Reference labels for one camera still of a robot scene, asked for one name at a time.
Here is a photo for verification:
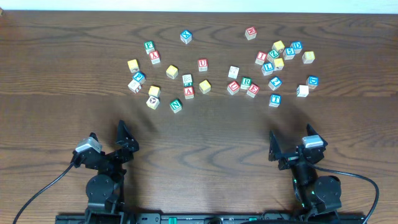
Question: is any yellow block centre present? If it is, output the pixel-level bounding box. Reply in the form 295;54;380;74
199;80;211;94

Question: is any blue L block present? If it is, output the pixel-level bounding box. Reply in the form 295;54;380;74
261;62;274;76

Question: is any red U block upper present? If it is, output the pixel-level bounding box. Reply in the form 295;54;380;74
198;58;208;72

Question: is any cream picture block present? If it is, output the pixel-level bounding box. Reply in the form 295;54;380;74
146;96;160;110

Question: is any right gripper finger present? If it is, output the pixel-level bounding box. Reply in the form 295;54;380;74
306;124;328;146
269;131;282;161

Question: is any red I block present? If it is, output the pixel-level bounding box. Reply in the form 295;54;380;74
255;51;267;65

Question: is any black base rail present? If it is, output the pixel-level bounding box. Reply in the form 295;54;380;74
55;212;365;224

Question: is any yellow block beside L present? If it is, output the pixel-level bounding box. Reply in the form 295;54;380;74
272;58;284;71

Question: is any yellow O block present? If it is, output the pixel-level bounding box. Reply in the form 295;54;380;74
166;65;178;80

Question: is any blue D block right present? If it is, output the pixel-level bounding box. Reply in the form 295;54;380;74
306;76;319;89

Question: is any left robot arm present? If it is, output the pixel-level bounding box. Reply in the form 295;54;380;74
71;120;139;223

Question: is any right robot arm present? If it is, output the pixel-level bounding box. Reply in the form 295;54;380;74
269;124;341;222

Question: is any blue D block upper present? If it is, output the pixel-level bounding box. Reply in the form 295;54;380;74
290;41;303;54

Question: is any white picture block centre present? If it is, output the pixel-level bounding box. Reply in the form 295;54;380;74
228;66;239;79

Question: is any white red picture block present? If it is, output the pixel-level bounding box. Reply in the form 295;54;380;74
127;80;142;93

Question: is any red U block lower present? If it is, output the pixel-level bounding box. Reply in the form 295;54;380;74
227;81;240;95

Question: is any blue 5 block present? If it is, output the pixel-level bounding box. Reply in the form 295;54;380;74
283;47;295;60

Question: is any white green picture block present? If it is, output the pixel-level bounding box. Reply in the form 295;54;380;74
182;74;193;87

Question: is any yellow block upper right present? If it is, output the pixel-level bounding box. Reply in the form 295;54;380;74
272;40;285;53

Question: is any blue T block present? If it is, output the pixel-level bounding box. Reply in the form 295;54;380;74
269;94;282;108

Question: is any white block right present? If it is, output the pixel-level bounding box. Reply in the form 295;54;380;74
297;85;309;97

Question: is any yellow C block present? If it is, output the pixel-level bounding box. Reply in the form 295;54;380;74
149;86;160;98

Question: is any green Z block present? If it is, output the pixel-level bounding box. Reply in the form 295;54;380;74
267;49;279;62

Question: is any green N block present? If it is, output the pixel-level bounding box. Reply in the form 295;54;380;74
170;99;182;113

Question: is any blue P block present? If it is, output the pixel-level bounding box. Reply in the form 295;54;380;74
132;72;146;85

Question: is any yellow 8 block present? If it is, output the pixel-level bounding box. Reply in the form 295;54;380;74
302;51;315;64

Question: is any red u block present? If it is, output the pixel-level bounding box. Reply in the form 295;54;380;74
198;58;208;72
227;81;240;95

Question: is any blue d block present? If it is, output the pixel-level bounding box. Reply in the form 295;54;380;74
290;41;303;54
306;76;319;89

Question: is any green F block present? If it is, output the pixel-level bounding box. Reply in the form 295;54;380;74
144;40;155;54

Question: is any yellow block far left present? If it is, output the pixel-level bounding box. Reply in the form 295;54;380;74
127;59;140;73

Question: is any red A block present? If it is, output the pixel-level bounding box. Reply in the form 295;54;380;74
183;86;195;100

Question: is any red E block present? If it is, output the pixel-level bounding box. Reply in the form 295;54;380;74
246;84;259;98

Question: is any red Y block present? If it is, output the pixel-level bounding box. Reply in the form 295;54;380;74
149;50;160;65

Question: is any blue 2 block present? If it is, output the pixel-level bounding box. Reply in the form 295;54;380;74
269;76;282;91

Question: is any green R block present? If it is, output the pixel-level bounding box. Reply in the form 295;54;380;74
241;77;252;90

